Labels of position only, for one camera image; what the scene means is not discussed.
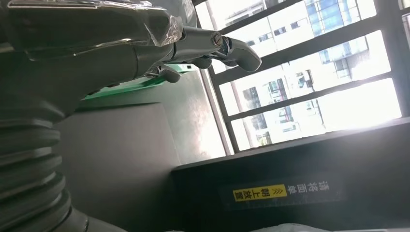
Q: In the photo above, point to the green plastic crate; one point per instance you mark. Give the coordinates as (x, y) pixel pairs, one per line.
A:
(128, 88)

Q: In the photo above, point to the black yellow column label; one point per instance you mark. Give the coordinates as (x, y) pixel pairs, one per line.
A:
(282, 191)

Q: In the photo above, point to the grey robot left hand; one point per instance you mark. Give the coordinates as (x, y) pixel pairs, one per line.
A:
(80, 48)

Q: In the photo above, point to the dark framed window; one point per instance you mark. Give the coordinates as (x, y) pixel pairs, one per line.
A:
(304, 80)

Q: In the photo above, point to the black scanner column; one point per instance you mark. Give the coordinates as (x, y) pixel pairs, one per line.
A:
(320, 160)

